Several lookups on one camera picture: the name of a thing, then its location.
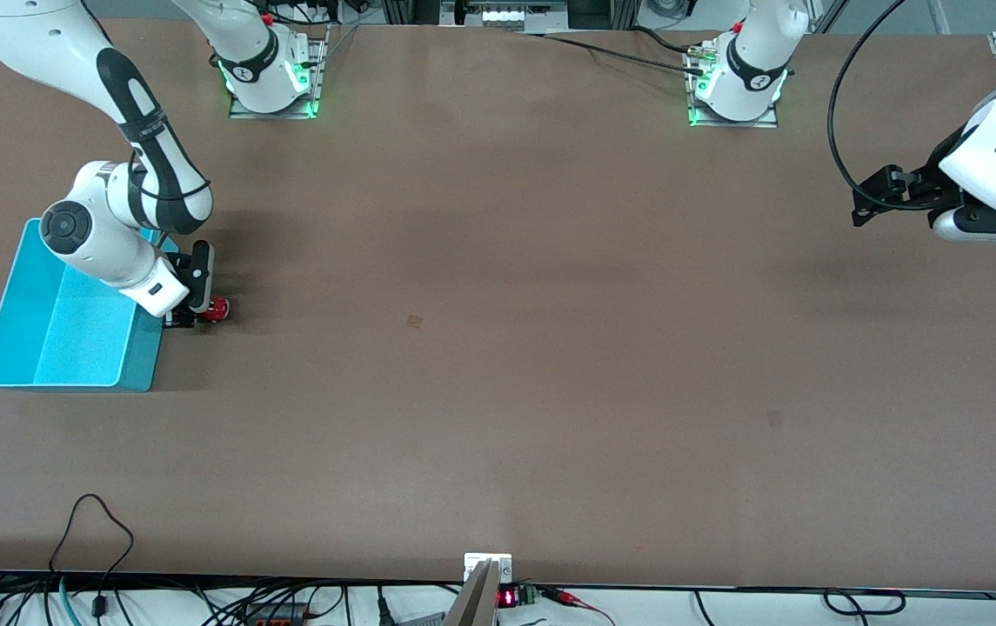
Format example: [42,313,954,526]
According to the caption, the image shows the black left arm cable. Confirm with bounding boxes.
[826,0,944,212]

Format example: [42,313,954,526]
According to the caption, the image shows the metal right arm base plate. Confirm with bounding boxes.
[228,26,330,121]

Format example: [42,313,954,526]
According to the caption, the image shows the black power strip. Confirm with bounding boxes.
[241,603,312,626]

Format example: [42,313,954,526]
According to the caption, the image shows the thin black looped cable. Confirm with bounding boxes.
[49,494,136,623]

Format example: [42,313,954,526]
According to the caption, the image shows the grey camera pole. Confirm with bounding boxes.
[444,559,499,626]

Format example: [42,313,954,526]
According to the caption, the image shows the blue plastic box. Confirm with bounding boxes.
[0,218,180,393]

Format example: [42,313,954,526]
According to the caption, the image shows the black oval cable loop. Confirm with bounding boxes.
[823,589,907,616]

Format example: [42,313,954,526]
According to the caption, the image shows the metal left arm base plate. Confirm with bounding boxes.
[686,43,780,130]

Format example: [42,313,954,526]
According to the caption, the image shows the thick black base cable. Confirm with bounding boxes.
[515,30,707,76]

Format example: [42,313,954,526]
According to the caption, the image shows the silver equipment box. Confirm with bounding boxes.
[441,0,570,34]

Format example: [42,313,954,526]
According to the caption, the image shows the red clip lead wires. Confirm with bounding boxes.
[539,588,617,626]

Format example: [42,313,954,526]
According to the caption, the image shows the teal cable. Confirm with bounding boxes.
[58,576,84,626]

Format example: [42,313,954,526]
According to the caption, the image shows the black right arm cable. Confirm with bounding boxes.
[119,122,212,262]

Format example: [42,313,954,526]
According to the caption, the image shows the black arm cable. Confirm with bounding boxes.
[826,0,944,212]
[119,122,212,262]

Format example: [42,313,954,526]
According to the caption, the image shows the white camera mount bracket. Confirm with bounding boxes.
[464,553,513,583]

